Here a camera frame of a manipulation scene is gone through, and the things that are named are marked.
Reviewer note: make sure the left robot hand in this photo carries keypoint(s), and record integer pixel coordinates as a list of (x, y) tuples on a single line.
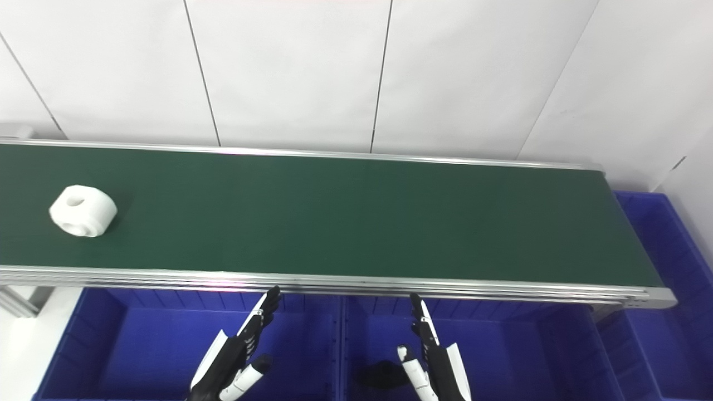
[(234, 356)]

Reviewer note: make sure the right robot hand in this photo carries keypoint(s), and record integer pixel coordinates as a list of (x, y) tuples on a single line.
[(437, 367)]

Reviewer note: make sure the white cylindrical plastic part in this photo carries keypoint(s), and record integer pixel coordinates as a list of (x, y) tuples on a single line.
[(83, 210)]

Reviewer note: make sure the black part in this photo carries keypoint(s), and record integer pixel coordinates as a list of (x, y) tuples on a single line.
[(381, 375)]

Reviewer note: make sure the blue plastic bin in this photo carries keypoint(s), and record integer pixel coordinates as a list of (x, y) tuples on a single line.
[(145, 345), (512, 356), (663, 345)]

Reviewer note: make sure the green conveyor belt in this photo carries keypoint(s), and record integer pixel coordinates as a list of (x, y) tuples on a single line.
[(356, 217)]

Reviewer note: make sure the aluminium conveyor support leg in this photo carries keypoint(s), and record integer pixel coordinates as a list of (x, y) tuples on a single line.
[(16, 301)]

